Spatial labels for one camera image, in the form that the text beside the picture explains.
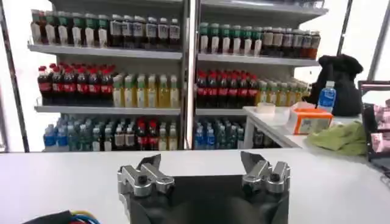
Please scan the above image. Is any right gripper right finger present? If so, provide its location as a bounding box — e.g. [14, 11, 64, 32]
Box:
[239, 151, 291, 195]

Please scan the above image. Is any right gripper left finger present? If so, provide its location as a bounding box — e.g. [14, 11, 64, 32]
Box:
[117, 153, 176, 198]

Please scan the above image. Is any white desk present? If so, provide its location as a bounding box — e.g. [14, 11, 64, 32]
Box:
[242, 105, 370, 159]

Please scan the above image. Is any clear tape roll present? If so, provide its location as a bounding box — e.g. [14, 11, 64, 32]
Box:
[255, 102, 277, 115]

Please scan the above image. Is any orange tissue box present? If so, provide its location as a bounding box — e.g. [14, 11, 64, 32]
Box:
[286, 101, 334, 136]

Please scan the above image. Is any green cloth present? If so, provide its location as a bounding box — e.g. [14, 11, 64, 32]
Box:
[305, 121, 368, 157]

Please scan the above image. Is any shelf rack of bottles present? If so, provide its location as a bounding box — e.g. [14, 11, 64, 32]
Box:
[187, 0, 329, 150]
[27, 0, 190, 152]

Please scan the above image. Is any blue label water bottle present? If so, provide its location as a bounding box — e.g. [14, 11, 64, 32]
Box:
[317, 80, 337, 113]

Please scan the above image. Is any black laptop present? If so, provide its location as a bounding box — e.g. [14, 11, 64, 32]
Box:
[357, 80, 390, 175]

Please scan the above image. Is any black bag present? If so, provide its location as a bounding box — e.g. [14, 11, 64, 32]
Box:
[305, 54, 364, 117]

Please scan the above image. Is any coloured wire bundle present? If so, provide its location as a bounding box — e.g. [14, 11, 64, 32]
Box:
[22, 209, 102, 224]

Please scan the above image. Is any black frame pole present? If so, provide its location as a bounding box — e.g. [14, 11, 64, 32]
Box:
[0, 0, 30, 153]

